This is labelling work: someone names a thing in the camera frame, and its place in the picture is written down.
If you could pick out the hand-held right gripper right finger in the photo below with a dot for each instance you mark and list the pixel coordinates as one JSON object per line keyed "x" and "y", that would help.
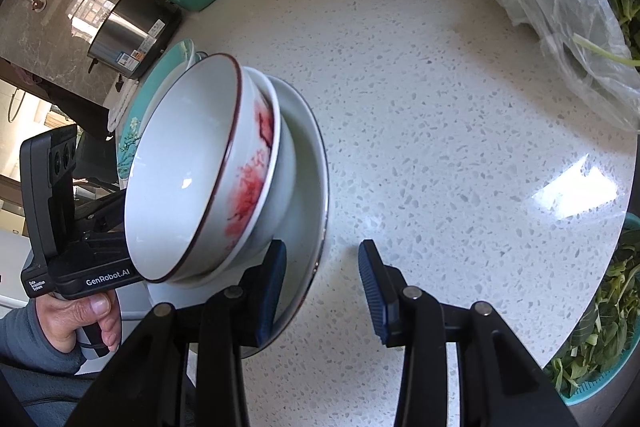
{"x": 372, "y": 292}

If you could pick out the white bowl with red flowers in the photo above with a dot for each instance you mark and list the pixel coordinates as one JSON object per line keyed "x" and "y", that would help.
{"x": 170, "y": 187}

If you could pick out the small teal strainer basin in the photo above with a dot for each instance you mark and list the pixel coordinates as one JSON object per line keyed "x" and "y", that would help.
{"x": 595, "y": 387}

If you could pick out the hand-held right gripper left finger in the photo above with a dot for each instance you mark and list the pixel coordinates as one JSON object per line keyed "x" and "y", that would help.
{"x": 270, "y": 297}

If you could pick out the leafy greens in teal strainer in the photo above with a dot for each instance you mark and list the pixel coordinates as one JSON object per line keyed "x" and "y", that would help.
{"x": 610, "y": 322}

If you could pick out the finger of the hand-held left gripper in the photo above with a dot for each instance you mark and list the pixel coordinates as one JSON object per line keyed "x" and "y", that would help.
{"x": 100, "y": 209}

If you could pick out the person's left hand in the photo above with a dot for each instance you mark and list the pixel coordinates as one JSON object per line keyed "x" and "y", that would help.
{"x": 65, "y": 322}

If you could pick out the clear plastic bag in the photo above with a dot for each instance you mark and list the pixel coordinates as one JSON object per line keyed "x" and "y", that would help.
{"x": 550, "y": 7}

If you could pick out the stainless steel cooker pot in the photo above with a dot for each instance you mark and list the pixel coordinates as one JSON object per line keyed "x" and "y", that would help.
{"x": 130, "y": 32}

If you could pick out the grey rimmed white plate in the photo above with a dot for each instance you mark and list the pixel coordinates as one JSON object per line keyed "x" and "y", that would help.
{"x": 306, "y": 187}

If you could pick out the large white bowl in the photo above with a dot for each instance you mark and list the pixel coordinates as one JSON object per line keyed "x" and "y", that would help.
{"x": 286, "y": 167}

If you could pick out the deep teal floral plate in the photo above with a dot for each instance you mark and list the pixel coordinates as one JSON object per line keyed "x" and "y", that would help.
{"x": 192, "y": 55}

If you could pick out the person's left forearm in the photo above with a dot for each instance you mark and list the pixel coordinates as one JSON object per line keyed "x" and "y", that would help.
{"x": 25, "y": 342}

